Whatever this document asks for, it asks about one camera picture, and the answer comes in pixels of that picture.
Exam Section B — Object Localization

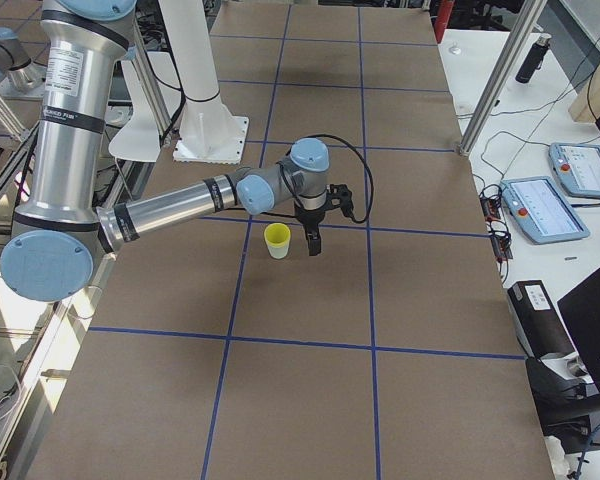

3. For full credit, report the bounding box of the black water bottle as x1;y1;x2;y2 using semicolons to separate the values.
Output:
515;33;552;84

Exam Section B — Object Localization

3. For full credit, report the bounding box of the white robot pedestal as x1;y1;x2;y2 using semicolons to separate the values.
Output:
108;0;250;165

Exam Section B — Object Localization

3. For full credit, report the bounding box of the brown paper table mat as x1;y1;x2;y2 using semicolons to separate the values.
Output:
28;2;552;479

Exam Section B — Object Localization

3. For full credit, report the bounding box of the yellow cup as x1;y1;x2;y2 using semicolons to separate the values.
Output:
264;223;291;248

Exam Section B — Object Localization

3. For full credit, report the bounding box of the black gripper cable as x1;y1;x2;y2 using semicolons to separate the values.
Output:
304;133;375;225

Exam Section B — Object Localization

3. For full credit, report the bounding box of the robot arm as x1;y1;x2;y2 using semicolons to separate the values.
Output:
0;1;331;302

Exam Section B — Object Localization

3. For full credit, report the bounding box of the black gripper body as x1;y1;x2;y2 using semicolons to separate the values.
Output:
295;204;329;235

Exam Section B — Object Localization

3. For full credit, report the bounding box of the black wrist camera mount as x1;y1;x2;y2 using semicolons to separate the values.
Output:
326;184;354;220

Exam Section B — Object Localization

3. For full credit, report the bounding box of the far teach pendant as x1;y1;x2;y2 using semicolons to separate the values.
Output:
549;143;600;199

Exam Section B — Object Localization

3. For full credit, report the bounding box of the black box with label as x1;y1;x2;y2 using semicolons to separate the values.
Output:
507;280;575;359

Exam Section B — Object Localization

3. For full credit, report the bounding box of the teach pendant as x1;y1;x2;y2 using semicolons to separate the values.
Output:
500;176;590;244
549;143;600;199

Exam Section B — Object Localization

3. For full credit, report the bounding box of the near teach pendant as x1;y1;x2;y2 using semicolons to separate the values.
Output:
500;176;590;244

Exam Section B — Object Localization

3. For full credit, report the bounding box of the aluminium frame post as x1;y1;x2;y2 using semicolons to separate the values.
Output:
457;0;547;157

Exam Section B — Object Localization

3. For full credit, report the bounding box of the green cup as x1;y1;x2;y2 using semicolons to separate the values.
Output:
266;242;290;260

